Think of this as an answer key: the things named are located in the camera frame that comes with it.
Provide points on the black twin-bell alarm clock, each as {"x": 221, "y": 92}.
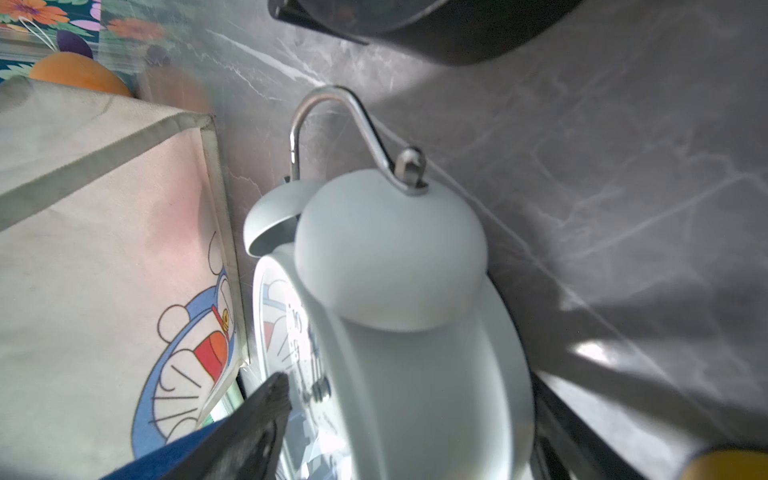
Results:
{"x": 456, "y": 33}

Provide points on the white twin-bell alarm clock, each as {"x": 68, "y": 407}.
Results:
{"x": 371, "y": 294}

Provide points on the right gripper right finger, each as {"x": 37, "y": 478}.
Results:
{"x": 565, "y": 447}

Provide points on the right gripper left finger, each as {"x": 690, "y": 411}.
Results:
{"x": 247, "y": 445}

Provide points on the yellow square alarm clock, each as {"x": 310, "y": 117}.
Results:
{"x": 727, "y": 464}

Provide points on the white canvas tote bag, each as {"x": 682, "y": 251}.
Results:
{"x": 121, "y": 312}

